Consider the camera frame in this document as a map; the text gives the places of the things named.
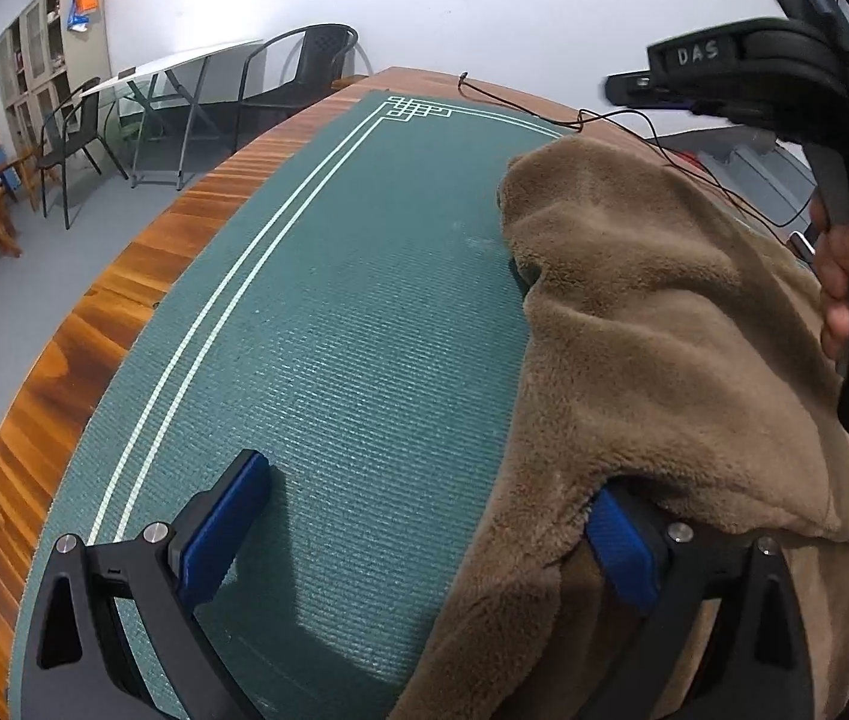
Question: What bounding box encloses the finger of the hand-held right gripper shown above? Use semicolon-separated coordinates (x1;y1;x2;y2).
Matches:
606;70;697;113

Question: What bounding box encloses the grey glass-door cabinet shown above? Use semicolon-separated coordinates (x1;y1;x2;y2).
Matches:
0;0;115;160

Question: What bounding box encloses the thin black cable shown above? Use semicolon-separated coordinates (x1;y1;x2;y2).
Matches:
458;72;815;242

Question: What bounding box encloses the green patterned mat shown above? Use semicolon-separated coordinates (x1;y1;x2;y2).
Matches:
8;92;583;720

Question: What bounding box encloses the black metal chair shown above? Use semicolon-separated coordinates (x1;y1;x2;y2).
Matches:
39;77;130;230
235;23;360;137

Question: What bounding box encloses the brown fleece garment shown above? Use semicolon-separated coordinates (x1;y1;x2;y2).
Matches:
386;136;849;720

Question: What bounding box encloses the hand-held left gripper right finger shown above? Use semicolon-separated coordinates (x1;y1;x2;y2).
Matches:
585;484;819;720

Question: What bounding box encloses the grey object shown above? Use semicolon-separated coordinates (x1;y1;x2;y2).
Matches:
655;127;811;235

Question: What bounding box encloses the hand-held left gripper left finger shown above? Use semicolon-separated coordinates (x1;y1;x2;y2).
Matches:
8;448;275;720

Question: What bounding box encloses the white folding table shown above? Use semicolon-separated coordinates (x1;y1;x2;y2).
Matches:
81;37;269;192

